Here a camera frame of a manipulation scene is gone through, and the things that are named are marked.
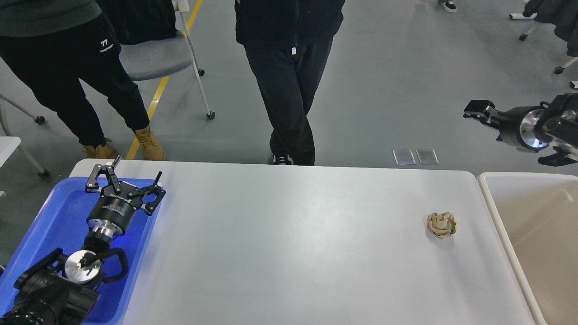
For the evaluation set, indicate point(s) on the left floor plate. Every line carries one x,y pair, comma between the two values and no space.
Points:
404,157

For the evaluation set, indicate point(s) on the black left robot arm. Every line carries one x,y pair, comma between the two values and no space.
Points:
79,260

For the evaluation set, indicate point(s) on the crumpled brown paper ball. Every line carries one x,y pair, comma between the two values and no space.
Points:
442,225

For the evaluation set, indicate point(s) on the beige plastic bin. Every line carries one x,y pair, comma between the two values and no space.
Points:
536,216

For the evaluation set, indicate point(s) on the person in tan boots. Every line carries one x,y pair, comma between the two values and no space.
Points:
54,45

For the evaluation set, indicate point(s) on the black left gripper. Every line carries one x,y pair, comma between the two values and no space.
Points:
119,201

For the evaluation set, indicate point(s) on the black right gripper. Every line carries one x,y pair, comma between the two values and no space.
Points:
516,127

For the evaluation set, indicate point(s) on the person in green jeans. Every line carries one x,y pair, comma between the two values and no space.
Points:
448,5

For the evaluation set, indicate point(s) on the person in black sneakers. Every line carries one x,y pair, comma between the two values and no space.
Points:
287,44

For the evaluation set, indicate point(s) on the floor plate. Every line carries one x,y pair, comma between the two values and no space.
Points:
404,157
427,157

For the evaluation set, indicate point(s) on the grey rolling chair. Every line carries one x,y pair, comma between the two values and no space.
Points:
161,58

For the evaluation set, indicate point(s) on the rolling chair base right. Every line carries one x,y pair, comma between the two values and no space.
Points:
534,27

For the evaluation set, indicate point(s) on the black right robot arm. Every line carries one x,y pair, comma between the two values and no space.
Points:
558,125

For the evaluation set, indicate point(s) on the blue plastic tray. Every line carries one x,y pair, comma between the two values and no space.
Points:
61,224

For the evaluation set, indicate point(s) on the white side table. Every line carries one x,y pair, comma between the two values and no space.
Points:
8,144

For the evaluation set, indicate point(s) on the right floor plate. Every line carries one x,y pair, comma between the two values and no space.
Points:
427,157

